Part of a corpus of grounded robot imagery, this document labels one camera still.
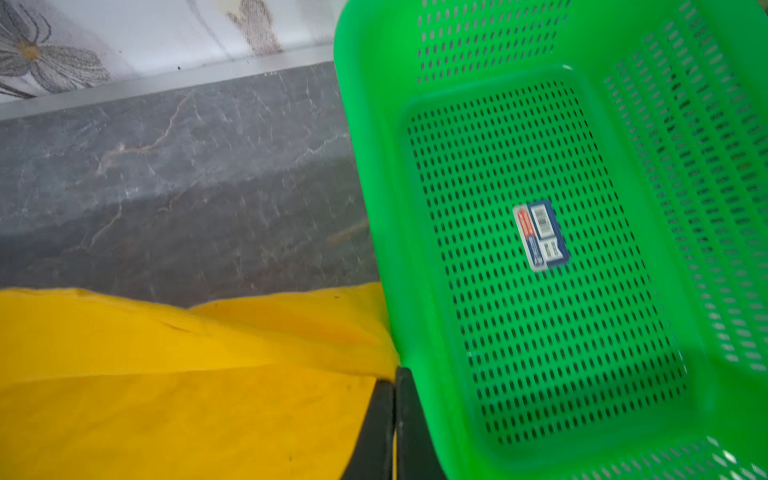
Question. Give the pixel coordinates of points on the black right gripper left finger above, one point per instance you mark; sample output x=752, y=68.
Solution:
x=372, y=457

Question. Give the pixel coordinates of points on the basket barcode sticker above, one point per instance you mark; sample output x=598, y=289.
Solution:
x=541, y=236

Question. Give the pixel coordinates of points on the yellow t-shirt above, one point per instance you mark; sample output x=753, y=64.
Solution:
x=271, y=387

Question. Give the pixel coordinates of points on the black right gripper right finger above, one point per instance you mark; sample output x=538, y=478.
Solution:
x=415, y=457

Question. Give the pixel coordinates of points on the green plastic basket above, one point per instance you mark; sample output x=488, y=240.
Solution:
x=644, y=123

